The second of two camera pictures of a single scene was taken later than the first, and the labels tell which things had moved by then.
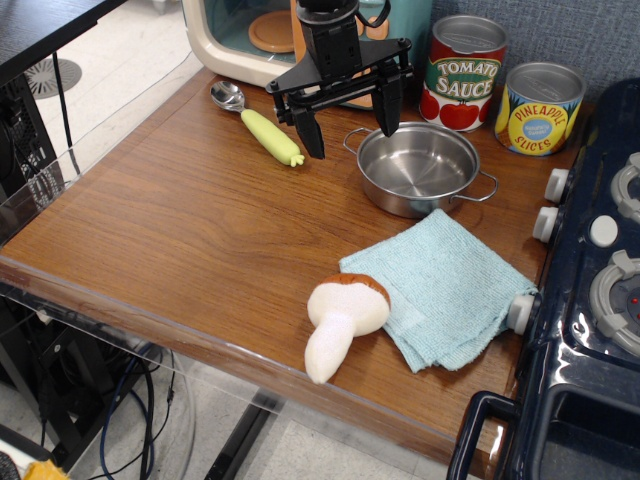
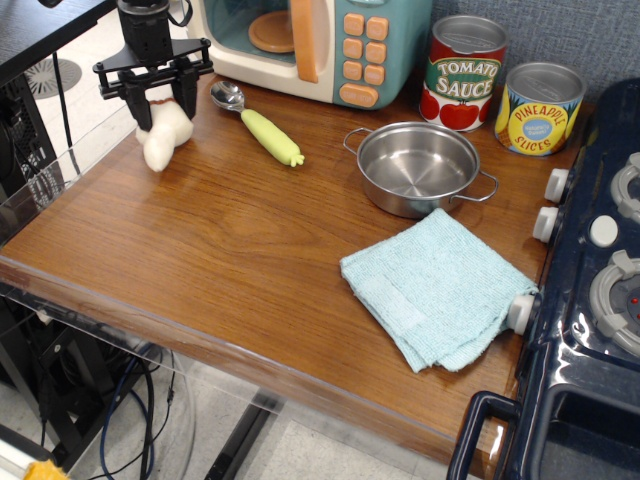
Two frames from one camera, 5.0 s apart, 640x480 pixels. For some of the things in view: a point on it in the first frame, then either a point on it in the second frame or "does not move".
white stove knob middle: [545, 223] does not move
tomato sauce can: [462, 72] does not move
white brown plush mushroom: [341, 307] -> [171, 128]
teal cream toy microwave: [256, 42] does not move
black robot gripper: [336, 60] -> [147, 51]
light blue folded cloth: [451, 293] does not move
